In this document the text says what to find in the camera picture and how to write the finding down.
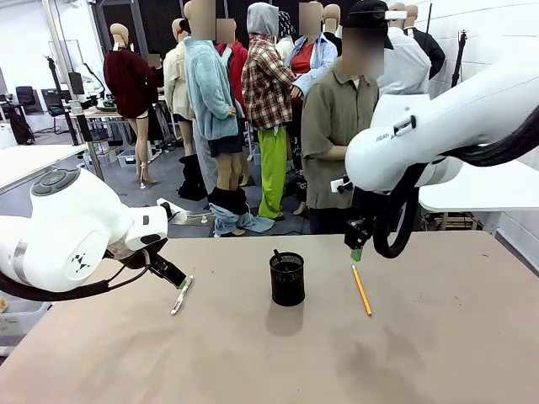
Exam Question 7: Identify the white power strip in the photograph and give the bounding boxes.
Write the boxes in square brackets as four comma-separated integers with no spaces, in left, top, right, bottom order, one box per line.
[156,199,189,225]

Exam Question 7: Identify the mannequin in blue shirt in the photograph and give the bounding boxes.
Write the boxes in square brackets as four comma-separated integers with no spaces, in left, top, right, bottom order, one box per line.
[289,1,339,106]

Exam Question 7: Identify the mannequin with patterned headscarf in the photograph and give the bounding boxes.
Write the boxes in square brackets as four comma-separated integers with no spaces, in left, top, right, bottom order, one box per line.
[275,9,296,60]

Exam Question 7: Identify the mannequin in maroon sweater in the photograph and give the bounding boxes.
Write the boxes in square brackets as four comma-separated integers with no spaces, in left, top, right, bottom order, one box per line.
[102,23,160,191]

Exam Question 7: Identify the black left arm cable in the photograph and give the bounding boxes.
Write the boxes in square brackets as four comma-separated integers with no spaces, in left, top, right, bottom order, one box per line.
[0,250,153,302]

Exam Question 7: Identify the mannequin in red jacket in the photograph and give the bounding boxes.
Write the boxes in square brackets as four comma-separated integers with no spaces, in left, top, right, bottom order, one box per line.
[215,18,250,127]

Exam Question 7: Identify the black office chair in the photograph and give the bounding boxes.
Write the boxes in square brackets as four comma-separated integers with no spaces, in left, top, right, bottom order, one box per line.
[14,85,40,116]

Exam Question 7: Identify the mannequin in black jacket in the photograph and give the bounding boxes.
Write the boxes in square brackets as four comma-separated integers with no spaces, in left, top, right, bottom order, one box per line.
[403,3,447,82]

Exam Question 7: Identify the yellow pencil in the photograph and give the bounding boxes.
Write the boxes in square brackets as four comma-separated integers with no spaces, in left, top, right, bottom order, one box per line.
[350,264,374,318]

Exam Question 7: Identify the white pen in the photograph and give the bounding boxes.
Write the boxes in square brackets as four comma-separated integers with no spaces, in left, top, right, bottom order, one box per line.
[169,274,195,316]

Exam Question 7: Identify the white table with metal leg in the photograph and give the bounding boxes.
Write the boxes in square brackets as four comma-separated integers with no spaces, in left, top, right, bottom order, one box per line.
[0,142,105,195]

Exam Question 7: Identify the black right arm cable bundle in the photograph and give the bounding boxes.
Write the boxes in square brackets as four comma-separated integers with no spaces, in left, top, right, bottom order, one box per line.
[372,104,539,259]

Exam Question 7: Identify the person in olive shirt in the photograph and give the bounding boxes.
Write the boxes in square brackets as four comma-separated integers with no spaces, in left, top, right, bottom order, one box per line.
[300,0,391,236]

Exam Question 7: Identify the black clothes pile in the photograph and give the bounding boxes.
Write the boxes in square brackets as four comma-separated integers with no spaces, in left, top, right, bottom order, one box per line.
[177,152,209,201]

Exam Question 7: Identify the grey storage box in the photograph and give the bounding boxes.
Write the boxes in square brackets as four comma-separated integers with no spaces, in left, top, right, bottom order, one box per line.
[115,148,140,169]

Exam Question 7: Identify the mannequin in cream jacket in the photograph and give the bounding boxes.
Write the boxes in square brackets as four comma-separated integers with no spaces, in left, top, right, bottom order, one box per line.
[163,17,196,157]

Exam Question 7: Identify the mannequin in white shirt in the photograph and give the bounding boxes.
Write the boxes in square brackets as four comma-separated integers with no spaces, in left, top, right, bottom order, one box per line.
[375,1,433,98]

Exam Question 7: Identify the blue jeans on floor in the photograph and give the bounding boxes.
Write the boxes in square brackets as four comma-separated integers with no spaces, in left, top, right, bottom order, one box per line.
[212,212,275,237]

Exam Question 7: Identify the mannequin in plaid shirt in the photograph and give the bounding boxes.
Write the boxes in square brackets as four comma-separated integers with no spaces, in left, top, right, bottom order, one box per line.
[240,2,298,221]

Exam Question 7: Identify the black mesh pen holder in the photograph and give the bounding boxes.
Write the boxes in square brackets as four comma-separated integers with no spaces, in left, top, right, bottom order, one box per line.
[269,251,307,308]

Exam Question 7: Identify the black cap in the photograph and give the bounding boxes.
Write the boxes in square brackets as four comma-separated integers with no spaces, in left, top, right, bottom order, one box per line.
[339,0,406,48]

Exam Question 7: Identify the mannequin in blue fleece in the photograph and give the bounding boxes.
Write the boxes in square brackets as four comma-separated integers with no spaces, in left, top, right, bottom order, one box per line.
[183,0,250,237]

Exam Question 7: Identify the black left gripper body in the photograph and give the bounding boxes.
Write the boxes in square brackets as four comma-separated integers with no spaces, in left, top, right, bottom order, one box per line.
[145,250,177,284]

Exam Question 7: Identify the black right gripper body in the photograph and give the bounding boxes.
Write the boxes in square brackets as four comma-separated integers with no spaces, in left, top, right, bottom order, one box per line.
[344,187,378,254]

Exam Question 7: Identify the white side table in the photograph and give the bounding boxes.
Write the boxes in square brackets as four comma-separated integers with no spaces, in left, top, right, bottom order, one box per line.
[418,158,539,214]

